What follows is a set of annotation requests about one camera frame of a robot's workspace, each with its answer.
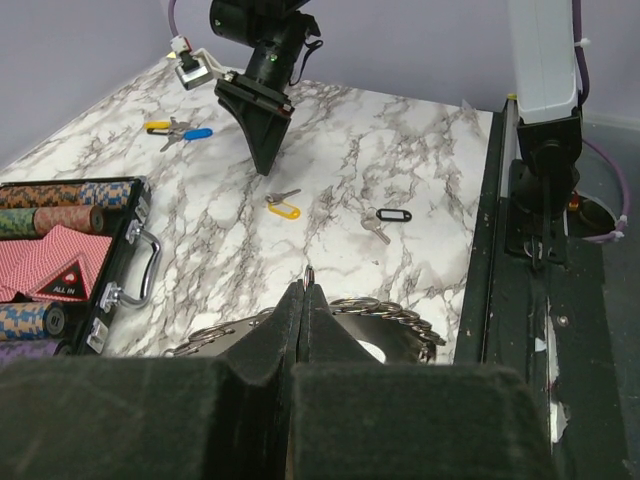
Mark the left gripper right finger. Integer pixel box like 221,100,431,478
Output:
292,286,557,479

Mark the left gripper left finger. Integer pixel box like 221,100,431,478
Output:
1,282,304,479

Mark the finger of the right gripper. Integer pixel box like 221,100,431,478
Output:
234,118,270,173
259,115,290,176

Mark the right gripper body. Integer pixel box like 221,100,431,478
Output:
214,71,294,120

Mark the key with yellow tag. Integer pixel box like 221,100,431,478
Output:
265,189,301,220
144,116,191,135

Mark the metal disc with keyrings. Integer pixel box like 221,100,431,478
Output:
162,268,446,370

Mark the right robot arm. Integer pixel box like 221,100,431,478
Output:
209,1,584,268

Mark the key with blue tag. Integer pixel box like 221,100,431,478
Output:
160,128,214,152

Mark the key with black tag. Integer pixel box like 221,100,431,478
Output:
360,208,413,245

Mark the all in triangle button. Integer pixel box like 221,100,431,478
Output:
29,255,92,302

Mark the black poker chip case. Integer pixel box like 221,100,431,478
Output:
1,176,162,366

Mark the pink playing cards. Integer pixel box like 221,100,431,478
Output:
1,226,112,302

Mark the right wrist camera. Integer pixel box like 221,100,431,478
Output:
171,35,230,91

